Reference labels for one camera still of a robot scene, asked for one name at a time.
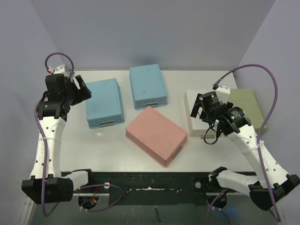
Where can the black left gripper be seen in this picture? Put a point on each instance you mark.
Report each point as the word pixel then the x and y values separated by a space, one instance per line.
pixel 83 93

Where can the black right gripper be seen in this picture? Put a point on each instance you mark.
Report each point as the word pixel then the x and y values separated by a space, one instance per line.
pixel 197 108

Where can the white perforated plastic basket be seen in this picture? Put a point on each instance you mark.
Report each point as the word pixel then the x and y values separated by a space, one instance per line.
pixel 196 127

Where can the blue bottom plastic basket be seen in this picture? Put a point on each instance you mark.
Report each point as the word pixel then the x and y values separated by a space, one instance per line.
pixel 105 107

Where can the blue plastic basket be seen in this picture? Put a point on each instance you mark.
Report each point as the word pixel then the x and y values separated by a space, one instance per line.
pixel 147 86
pixel 105 107

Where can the pink plastic basket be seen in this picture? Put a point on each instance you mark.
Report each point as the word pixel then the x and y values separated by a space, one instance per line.
pixel 156 135

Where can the green perforated plastic basket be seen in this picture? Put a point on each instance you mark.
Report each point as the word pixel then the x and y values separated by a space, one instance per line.
pixel 245 99

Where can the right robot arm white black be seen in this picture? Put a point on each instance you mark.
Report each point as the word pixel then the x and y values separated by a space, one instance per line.
pixel 271 182

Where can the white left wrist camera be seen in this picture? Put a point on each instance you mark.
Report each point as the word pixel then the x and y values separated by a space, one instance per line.
pixel 62 69

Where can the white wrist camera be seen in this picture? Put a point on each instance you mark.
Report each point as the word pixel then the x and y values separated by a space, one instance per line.
pixel 222 92
pixel 62 69

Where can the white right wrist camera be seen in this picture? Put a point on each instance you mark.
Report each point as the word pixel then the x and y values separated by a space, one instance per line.
pixel 222 92

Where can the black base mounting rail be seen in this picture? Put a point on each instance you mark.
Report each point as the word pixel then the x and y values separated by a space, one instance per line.
pixel 156 188

